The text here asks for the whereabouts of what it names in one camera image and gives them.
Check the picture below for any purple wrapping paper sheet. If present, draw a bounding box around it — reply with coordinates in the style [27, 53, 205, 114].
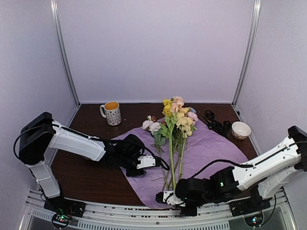
[114, 121, 248, 208]

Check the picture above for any pink white fake rose stem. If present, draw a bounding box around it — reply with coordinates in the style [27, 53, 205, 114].
[141, 115, 168, 173]

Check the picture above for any bright yellow fake flower stem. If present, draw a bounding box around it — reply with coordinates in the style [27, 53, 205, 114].
[162, 98, 177, 190]

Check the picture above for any black ribbon gold lettering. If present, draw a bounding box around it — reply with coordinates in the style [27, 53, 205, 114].
[202, 110, 232, 139]

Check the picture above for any peach fake flower stem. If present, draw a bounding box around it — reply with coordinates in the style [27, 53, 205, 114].
[170, 96, 184, 113]

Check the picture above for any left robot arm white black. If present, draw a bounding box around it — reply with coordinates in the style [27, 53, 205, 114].
[13, 112, 156, 213]

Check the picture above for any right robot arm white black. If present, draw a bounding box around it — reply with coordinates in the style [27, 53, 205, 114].
[167, 126, 307, 216]

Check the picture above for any white floral mug yellow inside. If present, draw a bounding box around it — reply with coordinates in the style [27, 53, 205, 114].
[99, 102, 122, 126]

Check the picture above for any small white floral cup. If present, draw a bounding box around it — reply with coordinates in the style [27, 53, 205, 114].
[231, 121, 251, 140]

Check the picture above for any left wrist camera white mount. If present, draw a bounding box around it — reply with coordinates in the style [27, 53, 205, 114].
[136, 155, 156, 169]

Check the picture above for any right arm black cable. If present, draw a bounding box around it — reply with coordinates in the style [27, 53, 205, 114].
[191, 159, 254, 179]

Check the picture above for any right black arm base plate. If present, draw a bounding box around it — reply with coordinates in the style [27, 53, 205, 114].
[229, 198, 271, 217]

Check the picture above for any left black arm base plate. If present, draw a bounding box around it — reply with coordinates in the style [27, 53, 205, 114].
[44, 199, 86, 218]

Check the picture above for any aluminium front rail frame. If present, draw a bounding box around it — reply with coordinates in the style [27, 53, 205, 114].
[19, 186, 298, 230]

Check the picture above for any left aluminium corner post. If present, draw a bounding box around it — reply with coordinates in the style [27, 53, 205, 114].
[50, 0, 81, 107]

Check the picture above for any aluminium corner post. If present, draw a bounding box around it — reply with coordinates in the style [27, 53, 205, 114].
[50, 0, 81, 107]
[232, 0, 261, 107]

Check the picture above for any right aluminium corner post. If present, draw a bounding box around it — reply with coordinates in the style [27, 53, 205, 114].
[232, 0, 261, 107]

